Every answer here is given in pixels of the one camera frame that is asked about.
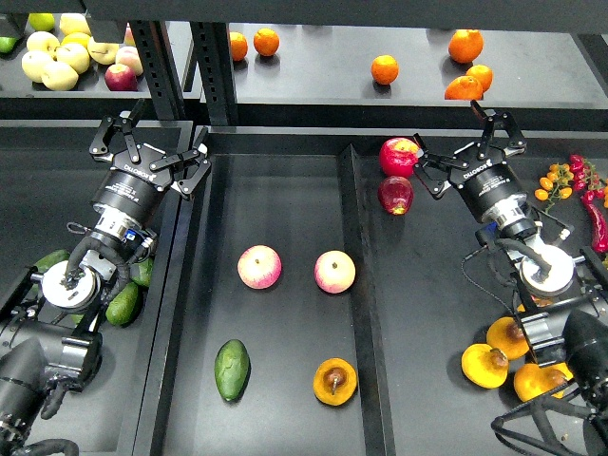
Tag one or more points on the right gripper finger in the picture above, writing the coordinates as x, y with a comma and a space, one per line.
433, 170
494, 121

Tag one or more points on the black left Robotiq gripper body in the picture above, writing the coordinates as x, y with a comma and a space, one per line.
134, 188

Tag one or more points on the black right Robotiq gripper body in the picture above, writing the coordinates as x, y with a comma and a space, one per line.
488, 185

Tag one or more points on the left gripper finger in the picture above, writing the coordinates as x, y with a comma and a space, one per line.
109, 126
184, 171

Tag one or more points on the green avocado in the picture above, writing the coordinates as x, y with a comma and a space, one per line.
232, 365
123, 308

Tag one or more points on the yellow pear with brown stem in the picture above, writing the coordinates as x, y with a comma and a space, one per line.
335, 382

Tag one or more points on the yellow pear pile upper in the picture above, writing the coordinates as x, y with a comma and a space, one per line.
506, 335

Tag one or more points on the yellow pear pile bottom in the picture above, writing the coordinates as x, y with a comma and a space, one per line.
531, 380

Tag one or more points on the bright red apple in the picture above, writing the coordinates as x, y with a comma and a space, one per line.
398, 156

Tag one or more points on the dark red apple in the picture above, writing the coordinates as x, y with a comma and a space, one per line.
395, 195

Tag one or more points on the orange at shelf edge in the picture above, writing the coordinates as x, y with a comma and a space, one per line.
466, 88

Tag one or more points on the small orange right shelf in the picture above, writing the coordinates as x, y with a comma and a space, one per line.
483, 74

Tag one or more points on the red apple on shelf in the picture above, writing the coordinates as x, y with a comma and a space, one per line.
120, 77

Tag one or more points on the pale yellow apple front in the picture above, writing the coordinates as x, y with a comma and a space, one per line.
59, 76

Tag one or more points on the pale yellow apple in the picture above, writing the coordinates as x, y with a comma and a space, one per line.
33, 63
59, 76

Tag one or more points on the large orange on shelf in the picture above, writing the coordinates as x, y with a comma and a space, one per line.
465, 45

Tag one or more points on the red cherry tomato bunch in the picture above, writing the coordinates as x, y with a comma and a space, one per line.
586, 178

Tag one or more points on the pale yellow apple left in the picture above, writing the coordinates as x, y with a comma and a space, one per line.
33, 63

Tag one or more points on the orange on shelf middle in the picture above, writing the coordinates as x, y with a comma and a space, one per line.
384, 69

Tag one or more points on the pink apple left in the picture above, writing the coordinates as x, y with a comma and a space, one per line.
259, 267

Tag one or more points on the pink apple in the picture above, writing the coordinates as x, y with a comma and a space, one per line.
334, 272
259, 267

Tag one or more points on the orange on shelf far left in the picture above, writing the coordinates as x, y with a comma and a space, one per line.
238, 46

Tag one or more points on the red chili pepper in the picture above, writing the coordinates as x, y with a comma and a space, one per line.
599, 227

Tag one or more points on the green lime on shelf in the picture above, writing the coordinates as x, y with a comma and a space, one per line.
41, 21

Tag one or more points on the pink apple right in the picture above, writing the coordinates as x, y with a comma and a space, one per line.
334, 272

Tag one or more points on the black tray divider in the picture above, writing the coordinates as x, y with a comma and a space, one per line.
368, 339

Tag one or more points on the black shelf upright post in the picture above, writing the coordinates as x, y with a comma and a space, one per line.
213, 52

